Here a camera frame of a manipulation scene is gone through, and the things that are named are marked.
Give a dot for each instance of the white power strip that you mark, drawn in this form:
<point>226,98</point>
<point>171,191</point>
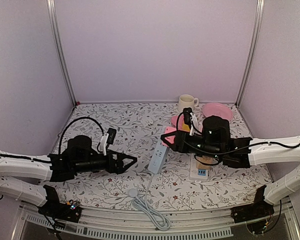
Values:
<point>198,171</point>

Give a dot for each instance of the aluminium frame post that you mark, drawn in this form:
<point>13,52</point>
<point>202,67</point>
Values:
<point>52,13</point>
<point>260,4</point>

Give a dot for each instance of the pink plug adapter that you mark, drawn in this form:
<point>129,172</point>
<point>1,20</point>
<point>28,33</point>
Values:
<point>170,139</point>

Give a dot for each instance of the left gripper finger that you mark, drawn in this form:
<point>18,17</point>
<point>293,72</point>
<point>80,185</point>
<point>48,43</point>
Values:
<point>121,167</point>
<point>124,158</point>

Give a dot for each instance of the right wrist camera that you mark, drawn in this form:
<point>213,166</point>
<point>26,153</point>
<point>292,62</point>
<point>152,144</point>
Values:
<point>191,120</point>

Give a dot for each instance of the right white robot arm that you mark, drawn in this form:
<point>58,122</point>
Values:
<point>279,150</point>

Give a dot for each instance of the light blue power strip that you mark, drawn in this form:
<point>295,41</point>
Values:
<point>155,166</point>

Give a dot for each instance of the pink flat power strip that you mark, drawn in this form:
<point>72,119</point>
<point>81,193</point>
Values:
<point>174,121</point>

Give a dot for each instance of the left aluminium frame post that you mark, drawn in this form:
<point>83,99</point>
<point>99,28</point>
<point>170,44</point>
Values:
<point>52,13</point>

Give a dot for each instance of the yellow cube socket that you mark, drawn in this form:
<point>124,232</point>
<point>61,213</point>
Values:
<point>185,127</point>

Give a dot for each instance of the right aluminium frame post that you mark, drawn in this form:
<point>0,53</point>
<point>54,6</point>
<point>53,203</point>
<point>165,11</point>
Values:
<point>260,4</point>

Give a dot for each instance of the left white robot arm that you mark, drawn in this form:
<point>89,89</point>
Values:
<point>15,167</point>

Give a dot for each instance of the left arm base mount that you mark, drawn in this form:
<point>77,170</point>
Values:
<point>69,211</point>

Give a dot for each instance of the cream ceramic mug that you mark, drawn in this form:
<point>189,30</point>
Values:
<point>187,101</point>

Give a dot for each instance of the front aluminium rail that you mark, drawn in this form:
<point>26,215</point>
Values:
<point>205,224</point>

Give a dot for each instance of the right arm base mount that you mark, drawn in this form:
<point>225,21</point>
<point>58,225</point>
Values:
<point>258,209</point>

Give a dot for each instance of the beige cube socket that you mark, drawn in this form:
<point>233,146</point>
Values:
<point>203,163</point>

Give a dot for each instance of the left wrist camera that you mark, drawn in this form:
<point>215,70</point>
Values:
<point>108,138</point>

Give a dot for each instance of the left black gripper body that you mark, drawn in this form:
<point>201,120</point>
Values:
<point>87,166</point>

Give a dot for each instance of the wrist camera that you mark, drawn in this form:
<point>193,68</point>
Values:
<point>191,120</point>
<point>108,138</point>

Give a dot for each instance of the pink plate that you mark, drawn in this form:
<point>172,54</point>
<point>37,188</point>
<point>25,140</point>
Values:
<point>218,110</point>

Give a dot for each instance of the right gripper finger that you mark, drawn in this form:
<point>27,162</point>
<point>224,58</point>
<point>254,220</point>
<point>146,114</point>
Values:
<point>177,145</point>
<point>177,133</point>

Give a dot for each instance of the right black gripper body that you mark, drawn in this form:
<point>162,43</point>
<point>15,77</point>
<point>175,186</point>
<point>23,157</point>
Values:
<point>213,151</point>

